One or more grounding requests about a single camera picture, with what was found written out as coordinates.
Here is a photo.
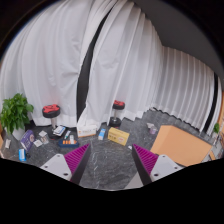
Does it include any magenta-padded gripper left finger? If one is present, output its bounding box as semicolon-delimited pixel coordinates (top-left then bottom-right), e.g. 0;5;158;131
39;143;92;185

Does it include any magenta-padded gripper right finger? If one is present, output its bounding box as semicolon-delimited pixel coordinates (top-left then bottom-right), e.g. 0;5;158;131
131;143;185;186

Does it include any dark blue power strip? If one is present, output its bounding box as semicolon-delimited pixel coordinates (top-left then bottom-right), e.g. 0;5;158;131
58;139;80;149

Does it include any orange table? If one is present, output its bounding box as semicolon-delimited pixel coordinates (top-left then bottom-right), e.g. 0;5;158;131
149;124;214;168

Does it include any purple box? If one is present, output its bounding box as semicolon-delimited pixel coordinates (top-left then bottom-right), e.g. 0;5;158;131
19;129;36;153

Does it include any yellow cardboard box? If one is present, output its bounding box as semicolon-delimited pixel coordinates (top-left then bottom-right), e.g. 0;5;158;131
107;127;131;147

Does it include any black stool with red top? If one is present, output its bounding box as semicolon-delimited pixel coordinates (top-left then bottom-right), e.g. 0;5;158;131
42;103;62;139
108;99;126;128

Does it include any small blue and white box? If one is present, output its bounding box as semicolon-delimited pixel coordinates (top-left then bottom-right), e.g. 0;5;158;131
97;128;107;141

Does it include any potted green plant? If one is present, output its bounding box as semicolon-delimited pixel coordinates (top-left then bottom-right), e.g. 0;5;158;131
0;93;35;141

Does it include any white pleated curtain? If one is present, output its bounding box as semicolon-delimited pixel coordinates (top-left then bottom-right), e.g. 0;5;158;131
151;46;223;131

